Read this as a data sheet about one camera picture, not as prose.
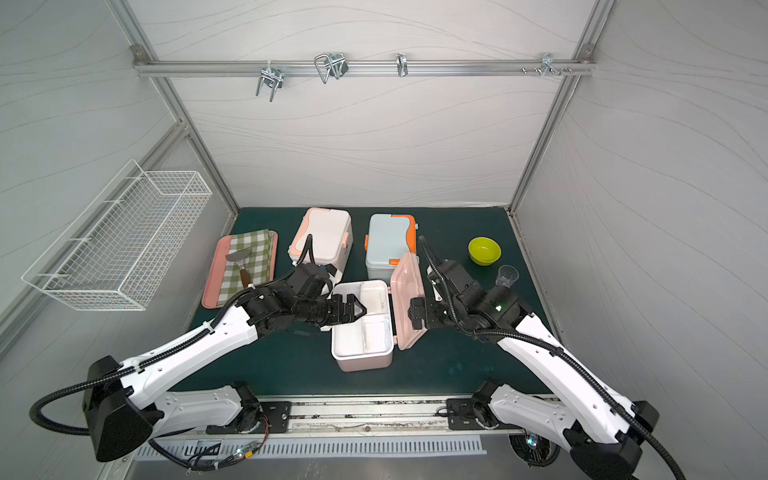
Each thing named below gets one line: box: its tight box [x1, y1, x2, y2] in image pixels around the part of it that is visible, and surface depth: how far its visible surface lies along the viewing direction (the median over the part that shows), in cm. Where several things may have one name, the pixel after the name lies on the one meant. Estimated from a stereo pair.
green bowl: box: [468, 236, 502, 266], surface depth 106 cm
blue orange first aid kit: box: [364, 213, 418, 283], surface depth 94 cm
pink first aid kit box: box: [331, 252, 427, 372], surface depth 79 cm
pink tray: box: [202, 231, 278, 309], surface depth 103 cm
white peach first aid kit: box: [288, 208, 353, 272], surface depth 97 cm
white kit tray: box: [332, 280, 394, 359], surface depth 79 cm
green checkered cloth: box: [218, 229, 274, 306], surface depth 106 cm
